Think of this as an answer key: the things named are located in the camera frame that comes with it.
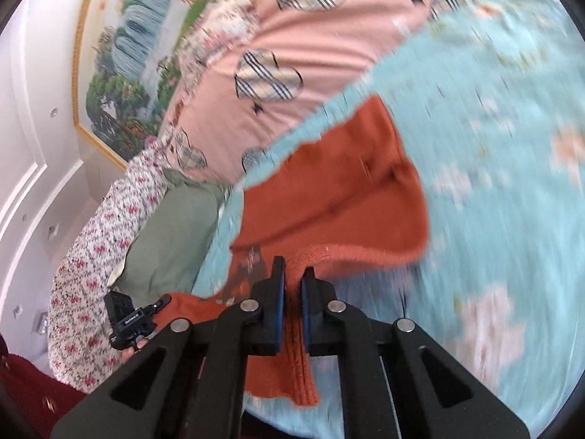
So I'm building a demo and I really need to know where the rust orange knit sweater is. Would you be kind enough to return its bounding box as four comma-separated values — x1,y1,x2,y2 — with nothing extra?
156,95,429,406

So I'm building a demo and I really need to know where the dark red clothing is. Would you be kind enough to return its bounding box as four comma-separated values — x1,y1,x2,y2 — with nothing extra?
1,338,86,438

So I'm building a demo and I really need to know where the person's left hand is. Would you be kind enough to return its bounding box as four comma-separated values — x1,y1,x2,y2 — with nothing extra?
121,338,149,363

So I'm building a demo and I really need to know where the white red floral fabric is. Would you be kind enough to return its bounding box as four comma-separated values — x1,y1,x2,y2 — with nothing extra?
46,0,262,394

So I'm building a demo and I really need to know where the green pillow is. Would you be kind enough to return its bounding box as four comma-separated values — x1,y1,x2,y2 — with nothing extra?
108,169,230,306

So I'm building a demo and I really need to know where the light blue floral bedsheet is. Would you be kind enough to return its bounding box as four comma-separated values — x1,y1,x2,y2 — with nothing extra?
192,0,584,436

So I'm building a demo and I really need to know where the gold-framed landscape painting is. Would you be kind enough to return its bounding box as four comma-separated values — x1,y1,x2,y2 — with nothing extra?
71,0,208,166

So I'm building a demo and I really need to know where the pink plaid-heart quilt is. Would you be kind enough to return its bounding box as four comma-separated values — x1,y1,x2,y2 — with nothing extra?
162,0,472,184

